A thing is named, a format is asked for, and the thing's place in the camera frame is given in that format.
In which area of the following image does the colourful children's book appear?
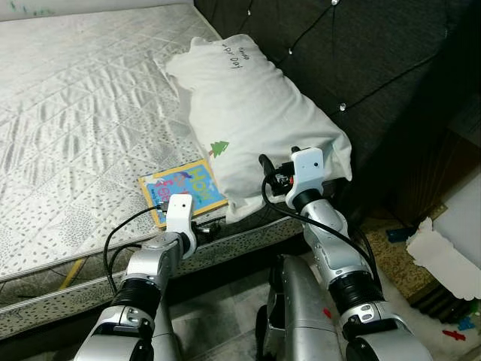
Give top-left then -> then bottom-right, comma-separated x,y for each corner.
137,158 -> 228,229

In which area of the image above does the white pillow with green tree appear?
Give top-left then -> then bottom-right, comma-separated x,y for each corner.
163,34 -> 355,225

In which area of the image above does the grey robot right leg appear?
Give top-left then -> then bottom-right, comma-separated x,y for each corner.
254,253 -> 345,361

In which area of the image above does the small dark blue item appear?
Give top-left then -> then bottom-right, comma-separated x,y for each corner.
386,227 -> 412,244

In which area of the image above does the dark tufted headboard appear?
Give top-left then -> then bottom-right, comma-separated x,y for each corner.
193,0 -> 481,223

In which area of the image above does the white scalloped card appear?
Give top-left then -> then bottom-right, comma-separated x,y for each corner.
405,217 -> 477,303

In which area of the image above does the white quilted mattress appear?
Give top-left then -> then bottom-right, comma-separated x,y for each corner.
0,4 -> 355,339

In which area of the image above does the white furniture piece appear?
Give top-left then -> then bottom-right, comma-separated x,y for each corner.
438,167 -> 481,262

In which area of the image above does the dark slatted item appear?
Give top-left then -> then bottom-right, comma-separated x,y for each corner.
408,284 -> 458,324

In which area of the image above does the small blue toy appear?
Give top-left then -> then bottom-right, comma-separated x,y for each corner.
455,314 -> 480,333

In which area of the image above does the small red toy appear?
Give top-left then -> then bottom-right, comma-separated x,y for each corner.
440,327 -> 470,342

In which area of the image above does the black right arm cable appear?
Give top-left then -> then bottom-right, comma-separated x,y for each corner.
260,177 -> 382,281

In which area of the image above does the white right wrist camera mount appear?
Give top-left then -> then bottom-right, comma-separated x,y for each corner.
291,147 -> 326,200

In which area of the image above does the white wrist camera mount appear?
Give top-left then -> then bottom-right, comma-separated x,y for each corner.
291,147 -> 326,200
165,193 -> 198,243

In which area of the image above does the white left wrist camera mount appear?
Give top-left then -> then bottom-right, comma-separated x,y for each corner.
165,193 -> 198,243

